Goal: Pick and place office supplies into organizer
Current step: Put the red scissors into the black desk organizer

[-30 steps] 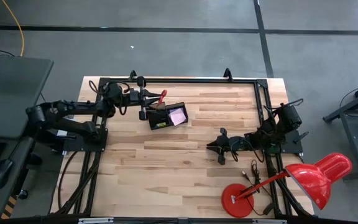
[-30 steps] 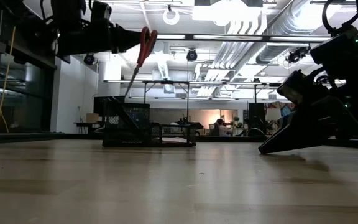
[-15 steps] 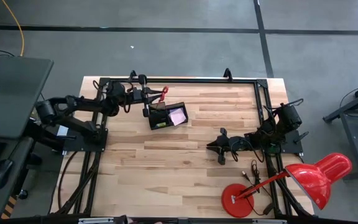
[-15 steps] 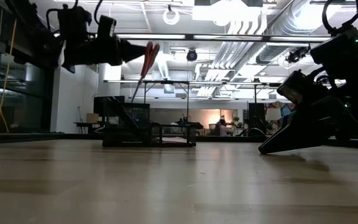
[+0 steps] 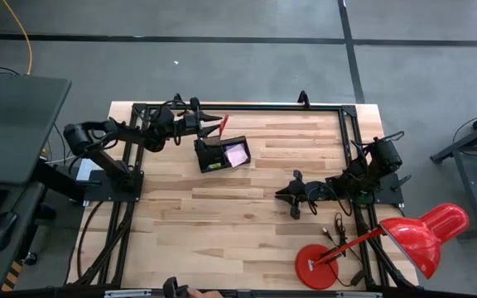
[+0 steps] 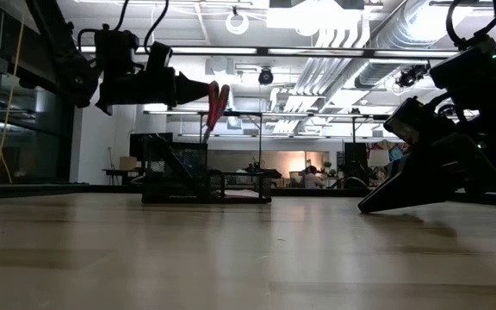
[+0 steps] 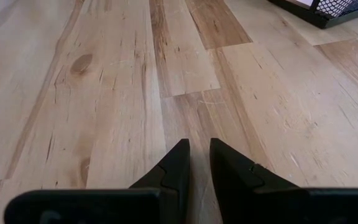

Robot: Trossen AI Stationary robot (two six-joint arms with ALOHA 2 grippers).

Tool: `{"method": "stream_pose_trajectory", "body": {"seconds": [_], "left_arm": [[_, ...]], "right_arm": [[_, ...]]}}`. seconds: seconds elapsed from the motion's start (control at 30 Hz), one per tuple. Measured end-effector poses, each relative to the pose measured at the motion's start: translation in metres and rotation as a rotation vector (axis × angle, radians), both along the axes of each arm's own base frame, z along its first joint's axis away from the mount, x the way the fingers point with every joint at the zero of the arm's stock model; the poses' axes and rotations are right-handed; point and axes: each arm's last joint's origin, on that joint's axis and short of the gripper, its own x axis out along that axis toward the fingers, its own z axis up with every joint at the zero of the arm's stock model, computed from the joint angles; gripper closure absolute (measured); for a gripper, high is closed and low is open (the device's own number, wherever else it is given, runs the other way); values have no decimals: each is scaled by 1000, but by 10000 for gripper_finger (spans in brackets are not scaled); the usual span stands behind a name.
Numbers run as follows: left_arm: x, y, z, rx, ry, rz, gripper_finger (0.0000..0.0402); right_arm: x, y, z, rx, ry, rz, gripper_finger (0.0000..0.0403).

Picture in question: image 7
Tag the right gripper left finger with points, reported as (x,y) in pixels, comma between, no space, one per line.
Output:
(104,208)

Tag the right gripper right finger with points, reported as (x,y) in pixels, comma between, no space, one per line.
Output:
(259,202)

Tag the black mesh desk organizer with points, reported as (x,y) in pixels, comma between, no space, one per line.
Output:
(322,18)

